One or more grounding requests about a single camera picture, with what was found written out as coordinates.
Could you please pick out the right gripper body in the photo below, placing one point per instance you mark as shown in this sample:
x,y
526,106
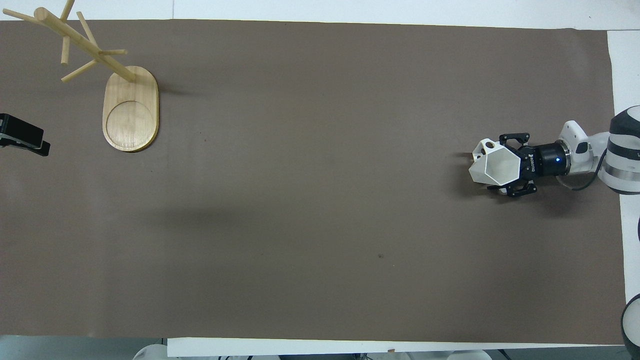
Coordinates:
x,y
547,160

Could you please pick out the white faceted cup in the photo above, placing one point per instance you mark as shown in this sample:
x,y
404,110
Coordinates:
x,y
492,165

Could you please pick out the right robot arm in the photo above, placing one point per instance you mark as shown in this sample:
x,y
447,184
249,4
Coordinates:
x,y
622,150

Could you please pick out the wooden cup rack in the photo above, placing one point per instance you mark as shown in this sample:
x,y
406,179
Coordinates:
x,y
131,112

